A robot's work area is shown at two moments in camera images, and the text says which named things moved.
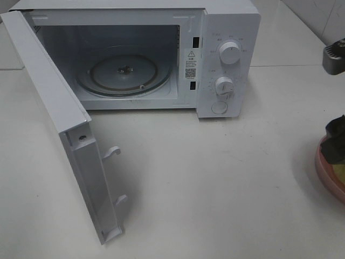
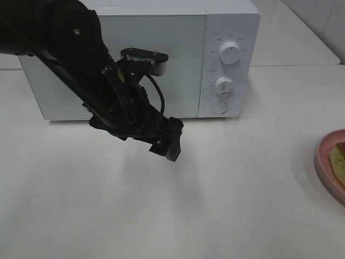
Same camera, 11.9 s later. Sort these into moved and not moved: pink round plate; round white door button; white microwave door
Moved: white microwave door
Not moved: round white door button; pink round plate
